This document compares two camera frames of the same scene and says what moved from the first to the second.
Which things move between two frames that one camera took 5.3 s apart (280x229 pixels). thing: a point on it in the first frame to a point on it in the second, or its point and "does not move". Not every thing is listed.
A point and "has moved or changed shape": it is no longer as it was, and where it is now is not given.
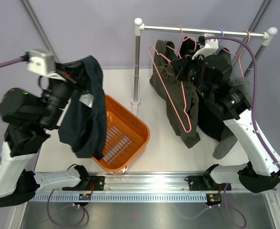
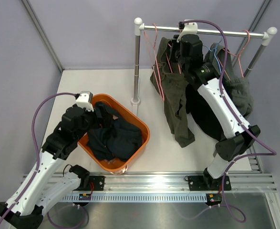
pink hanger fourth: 238,55 does not move
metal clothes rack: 140,27 does not move
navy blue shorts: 83,129 has moved or changed shape
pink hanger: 178,49 has moved or changed shape
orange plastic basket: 127,135 does not move
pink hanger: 167,91 to 154,62
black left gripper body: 67,75 to 100,122
